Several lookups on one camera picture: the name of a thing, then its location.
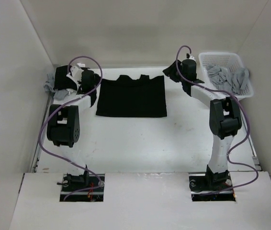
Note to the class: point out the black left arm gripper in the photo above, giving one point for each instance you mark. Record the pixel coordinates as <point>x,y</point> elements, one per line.
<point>97,79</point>

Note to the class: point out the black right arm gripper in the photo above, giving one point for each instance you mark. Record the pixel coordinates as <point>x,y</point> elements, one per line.
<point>170,71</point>

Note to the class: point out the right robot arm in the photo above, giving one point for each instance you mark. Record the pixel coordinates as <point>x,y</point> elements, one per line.
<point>224,123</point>

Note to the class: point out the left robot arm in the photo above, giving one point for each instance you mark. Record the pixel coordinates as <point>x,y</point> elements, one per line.
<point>63,126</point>

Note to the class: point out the white tank top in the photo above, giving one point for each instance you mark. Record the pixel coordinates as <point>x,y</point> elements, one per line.
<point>76,84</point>

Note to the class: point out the grey tank top on table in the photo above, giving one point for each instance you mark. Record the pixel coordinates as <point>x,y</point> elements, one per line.
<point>49,86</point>

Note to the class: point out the grey tank tops in basket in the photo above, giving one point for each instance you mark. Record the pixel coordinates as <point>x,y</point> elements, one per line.
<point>224,80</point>

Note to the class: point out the white plastic laundry basket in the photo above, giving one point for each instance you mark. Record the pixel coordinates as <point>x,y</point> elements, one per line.
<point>229,61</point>

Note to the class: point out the white front panel board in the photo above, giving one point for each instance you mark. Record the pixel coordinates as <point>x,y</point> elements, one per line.
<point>135,201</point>

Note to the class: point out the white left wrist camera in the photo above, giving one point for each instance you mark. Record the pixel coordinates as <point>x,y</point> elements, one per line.
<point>75,73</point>

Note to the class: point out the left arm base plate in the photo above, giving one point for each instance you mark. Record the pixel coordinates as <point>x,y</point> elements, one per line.
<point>81,188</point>

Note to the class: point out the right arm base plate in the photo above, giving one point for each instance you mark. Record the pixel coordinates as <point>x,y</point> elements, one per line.
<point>202,191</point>

